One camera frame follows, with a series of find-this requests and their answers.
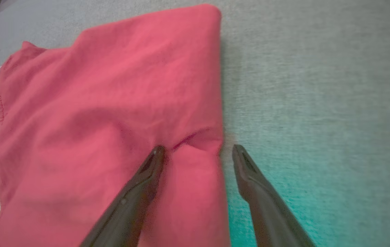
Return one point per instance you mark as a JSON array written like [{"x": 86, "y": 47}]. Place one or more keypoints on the wide grey sofa cushion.
[{"x": 318, "y": 85}]

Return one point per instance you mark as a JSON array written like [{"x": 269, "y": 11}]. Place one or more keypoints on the red jersey number 23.
[{"x": 95, "y": 103}]

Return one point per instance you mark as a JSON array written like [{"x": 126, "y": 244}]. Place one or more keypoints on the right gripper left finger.
[{"x": 133, "y": 206}]

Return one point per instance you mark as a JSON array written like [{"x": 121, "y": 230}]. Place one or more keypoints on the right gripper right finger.
[{"x": 267, "y": 212}]

